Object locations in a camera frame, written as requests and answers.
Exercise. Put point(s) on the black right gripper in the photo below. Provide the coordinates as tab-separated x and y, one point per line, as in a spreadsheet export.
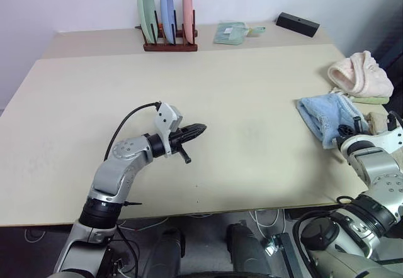
345	130

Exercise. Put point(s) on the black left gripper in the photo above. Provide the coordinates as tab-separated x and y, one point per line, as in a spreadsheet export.
178	138

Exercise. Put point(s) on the light blue fluffy towel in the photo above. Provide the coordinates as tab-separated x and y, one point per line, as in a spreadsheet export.
321	114

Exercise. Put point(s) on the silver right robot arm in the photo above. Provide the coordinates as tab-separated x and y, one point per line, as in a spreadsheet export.
378	171

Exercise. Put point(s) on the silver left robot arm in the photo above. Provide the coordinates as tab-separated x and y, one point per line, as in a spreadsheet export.
107	177

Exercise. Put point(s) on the beige towel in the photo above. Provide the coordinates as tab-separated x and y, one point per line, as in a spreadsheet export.
378	122

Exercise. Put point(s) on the light green towel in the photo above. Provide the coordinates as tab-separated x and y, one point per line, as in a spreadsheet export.
371	100

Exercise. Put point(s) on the pink fluffy towel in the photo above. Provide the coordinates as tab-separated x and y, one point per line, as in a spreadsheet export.
365	76

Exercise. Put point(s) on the dark wooden dish rack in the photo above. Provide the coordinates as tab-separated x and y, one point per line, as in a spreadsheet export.
170	47

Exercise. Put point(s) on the folded green cloth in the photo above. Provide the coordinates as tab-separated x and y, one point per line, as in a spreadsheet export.
230	34

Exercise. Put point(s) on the black rectangular box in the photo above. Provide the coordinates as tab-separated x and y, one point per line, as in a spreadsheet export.
297	24

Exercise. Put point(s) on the pink plate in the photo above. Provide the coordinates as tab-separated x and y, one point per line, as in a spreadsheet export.
188	7

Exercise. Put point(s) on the dark rounded shape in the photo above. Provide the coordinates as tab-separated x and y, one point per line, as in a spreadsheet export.
248	249
167	253

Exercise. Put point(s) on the blue plate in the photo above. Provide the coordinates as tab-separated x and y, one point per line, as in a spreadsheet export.
167	7

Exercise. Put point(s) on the light green plate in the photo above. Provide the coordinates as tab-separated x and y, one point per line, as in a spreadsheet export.
145	10

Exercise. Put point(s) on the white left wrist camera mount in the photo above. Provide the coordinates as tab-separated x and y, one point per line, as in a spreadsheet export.
165	117

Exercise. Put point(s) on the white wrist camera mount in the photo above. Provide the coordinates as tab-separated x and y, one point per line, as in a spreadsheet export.
165	117
378	139

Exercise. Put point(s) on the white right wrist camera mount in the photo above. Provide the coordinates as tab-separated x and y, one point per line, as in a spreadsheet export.
378	139

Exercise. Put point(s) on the grey metal frame bar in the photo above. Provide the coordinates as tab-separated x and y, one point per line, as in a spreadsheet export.
286	253

